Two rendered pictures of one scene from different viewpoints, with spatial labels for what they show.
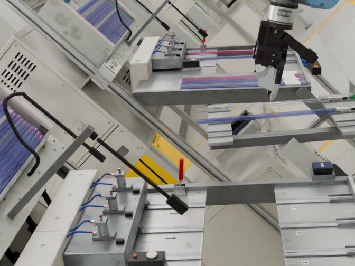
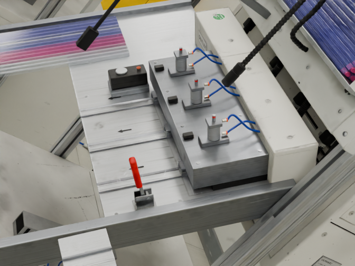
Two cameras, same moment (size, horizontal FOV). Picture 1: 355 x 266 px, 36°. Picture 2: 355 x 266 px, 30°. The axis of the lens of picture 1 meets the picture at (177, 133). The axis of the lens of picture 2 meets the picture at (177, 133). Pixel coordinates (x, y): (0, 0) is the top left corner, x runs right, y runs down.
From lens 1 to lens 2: 205 cm
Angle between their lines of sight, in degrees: 115
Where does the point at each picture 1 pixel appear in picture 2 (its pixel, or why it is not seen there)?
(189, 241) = (100, 129)
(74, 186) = (277, 115)
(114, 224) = (181, 87)
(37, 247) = (234, 37)
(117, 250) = (156, 61)
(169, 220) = (138, 155)
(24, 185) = not seen: hidden behind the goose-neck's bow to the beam
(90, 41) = not seen: outside the picture
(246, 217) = not seen: outside the picture
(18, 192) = (288, 29)
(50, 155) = (330, 98)
